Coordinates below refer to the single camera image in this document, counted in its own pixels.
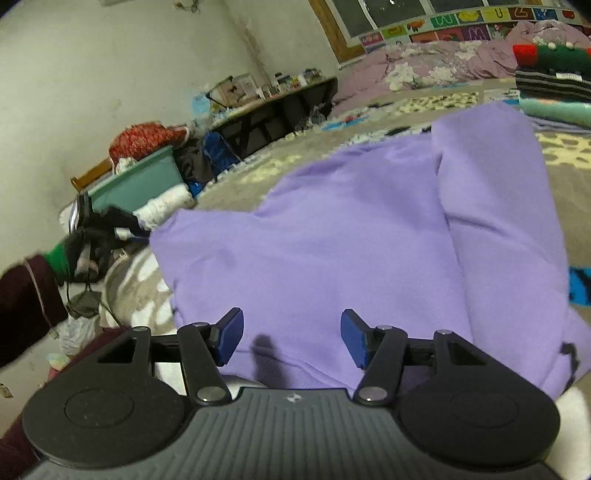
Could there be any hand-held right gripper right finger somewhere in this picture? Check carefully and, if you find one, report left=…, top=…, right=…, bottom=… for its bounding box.
left=340, top=309, right=490, bottom=407

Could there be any person's left forearm maroon sleeve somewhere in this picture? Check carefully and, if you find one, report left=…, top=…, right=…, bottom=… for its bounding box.
left=0, top=242, right=80, bottom=370

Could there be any colourful alphabet wall mat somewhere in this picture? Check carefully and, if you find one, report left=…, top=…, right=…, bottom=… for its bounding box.
left=359, top=4, right=591, bottom=51

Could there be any red and green knit sweater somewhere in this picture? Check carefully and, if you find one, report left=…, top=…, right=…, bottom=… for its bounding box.
left=512, top=38, right=591, bottom=73

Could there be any pink floral quilt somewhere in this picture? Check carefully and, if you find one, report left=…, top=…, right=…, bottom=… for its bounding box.
left=331, top=19, right=591, bottom=117

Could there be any cardboard box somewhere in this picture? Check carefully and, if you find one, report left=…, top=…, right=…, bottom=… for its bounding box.
left=208, top=74, right=260, bottom=110

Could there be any wooden chair frame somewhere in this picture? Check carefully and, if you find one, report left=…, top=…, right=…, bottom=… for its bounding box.
left=70, top=157, right=114, bottom=193

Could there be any purple sweatshirt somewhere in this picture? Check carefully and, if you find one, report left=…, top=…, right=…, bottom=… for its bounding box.
left=150, top=102, right=579, bottom=398

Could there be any mint green folded garment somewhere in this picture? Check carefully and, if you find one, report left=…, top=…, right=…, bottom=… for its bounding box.
left=519, top=98, right=591, bottom=123

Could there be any wooden framed window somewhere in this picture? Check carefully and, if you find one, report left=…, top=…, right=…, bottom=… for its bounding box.
left=308, top=0, right=513, bottom=65

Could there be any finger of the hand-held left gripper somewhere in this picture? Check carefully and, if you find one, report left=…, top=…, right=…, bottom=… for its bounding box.
left=105, top=206, right=153, bottom=232

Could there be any red patterned cloth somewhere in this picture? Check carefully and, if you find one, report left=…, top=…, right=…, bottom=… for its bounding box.
left=109, top=122, right=191, bottom=163

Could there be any white rolled cloth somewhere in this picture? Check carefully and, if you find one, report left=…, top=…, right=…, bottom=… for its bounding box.
left=133, top=184, right=195, bottom=228

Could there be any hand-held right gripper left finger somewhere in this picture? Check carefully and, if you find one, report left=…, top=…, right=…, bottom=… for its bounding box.
left=95, top=308, right=245, bottom=407

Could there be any black striped folded garment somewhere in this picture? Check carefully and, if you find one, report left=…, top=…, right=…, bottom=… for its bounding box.
left=514, top=68, right=591, bottom=103

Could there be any dark clothes pile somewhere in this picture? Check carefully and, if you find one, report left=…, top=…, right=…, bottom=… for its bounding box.
left=174, top=137, right=219, bottom=186

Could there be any teal plastic box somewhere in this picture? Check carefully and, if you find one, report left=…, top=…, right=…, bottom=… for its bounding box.
left=87, top=146, right=191, bottom=219

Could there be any light blue plastic bag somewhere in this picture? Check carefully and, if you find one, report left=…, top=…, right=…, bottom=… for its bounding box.
left=187, top=90, right=215, bottom=127

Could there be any low dark table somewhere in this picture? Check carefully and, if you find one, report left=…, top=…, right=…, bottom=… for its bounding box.
left=210, top=76, right=340, bottom=158

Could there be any white plastic bag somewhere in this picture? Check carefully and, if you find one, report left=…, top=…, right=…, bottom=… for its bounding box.
left=54, top=316, right=100, bottom=357

